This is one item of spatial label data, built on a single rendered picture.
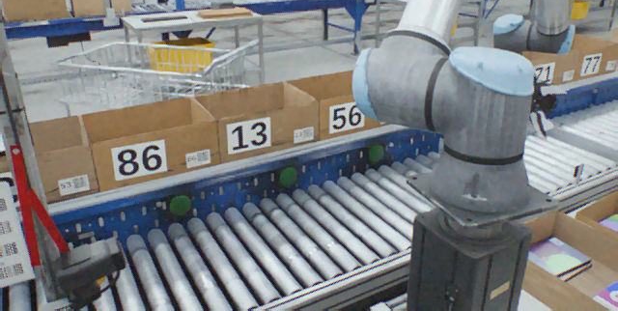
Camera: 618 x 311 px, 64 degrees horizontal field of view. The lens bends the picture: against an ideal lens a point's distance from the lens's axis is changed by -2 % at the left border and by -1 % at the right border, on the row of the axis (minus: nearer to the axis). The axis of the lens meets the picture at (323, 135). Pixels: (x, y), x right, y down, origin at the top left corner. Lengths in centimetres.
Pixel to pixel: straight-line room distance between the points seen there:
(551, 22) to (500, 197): 75
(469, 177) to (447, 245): 16
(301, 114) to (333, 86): 43
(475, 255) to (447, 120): 26
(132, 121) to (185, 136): 31
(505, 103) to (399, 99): 20
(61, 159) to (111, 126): 34
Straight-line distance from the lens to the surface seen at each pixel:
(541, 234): 167
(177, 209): 168
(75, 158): 163
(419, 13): 106
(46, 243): 105
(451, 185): 97
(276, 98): 209
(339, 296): 143
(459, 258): 102
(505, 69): 90
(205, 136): 170
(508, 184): 97
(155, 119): 194
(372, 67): 100
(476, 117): 91
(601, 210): 184
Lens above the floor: 164
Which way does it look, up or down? 23 degrees down
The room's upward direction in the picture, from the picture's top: straight up
